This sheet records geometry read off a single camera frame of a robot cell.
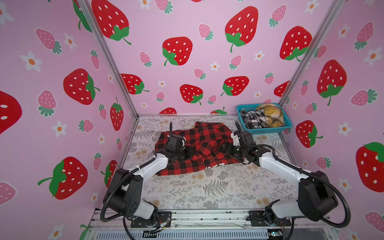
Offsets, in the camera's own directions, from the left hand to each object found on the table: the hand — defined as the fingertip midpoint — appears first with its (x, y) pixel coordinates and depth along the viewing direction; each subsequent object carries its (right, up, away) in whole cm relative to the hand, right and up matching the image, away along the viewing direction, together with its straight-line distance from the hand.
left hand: (195, 152), depth 87 cm
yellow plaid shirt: (+58, +23, +20) cm, 65 cm away
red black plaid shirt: (+6, +3, +12) cm, 13 cm away
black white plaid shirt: (+43, +21, +20) cm, 52 cm away
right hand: (+14, +2, -2) cm, 15 cm away
